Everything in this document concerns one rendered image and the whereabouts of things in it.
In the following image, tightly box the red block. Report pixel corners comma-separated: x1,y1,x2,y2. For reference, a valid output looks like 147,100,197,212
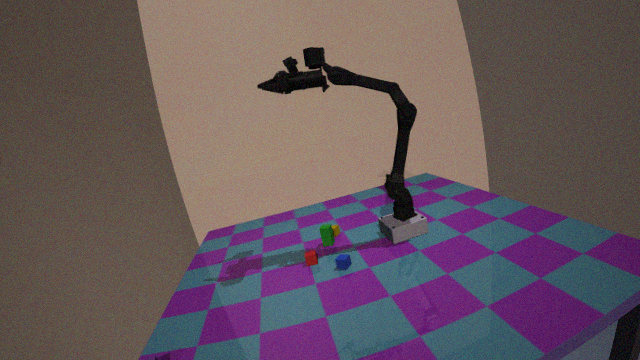
304,250,318,266

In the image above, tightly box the blue block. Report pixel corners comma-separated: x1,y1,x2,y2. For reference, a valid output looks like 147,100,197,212
336,254,352,270

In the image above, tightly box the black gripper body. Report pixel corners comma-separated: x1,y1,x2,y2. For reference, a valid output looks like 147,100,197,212
278,70,308,94

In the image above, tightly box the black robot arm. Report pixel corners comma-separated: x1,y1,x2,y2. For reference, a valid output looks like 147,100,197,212
282,47,418,221

